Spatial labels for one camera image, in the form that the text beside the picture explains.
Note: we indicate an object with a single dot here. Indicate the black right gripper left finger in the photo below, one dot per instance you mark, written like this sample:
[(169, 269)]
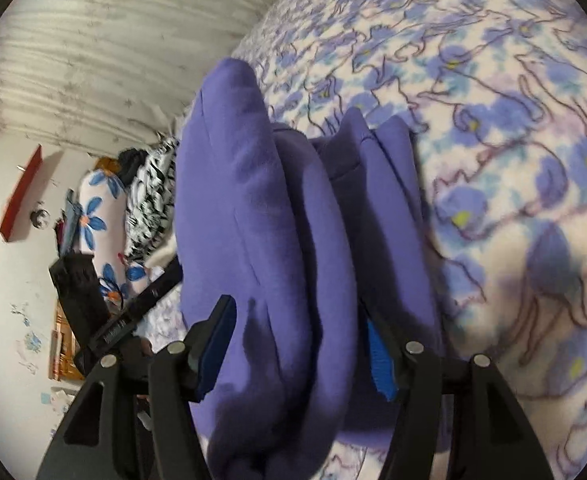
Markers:
[(129, 421)]

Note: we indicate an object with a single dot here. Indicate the purple cat print blanket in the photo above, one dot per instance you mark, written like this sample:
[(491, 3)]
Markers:
[(494, 95)]

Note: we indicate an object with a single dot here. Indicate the cream folded garment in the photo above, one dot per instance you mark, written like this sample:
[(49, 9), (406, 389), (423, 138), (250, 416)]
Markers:
[(164, 254)]

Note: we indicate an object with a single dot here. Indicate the purple printed hoodie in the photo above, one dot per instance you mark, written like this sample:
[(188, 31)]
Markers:
[(304, 234)]

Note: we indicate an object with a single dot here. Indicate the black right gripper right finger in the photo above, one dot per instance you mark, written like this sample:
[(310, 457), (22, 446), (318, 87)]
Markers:
[(491, 437)]

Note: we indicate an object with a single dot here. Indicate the blue flower white quilt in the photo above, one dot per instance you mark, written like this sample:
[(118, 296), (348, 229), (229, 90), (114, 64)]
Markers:
[(102, 198)]

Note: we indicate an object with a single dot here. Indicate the red wall shelf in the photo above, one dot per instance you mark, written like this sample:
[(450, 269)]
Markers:
[(19, 193)]

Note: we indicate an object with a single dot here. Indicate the black white patterned garment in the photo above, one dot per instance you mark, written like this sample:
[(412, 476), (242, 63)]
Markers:
[(150, 205)]

